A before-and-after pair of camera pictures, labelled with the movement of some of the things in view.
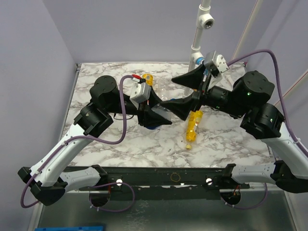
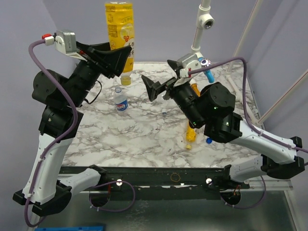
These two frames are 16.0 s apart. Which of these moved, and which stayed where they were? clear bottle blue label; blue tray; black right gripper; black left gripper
Moved: clear bottle blue label; black right gripper; black left gripper
Stayed: blue tray
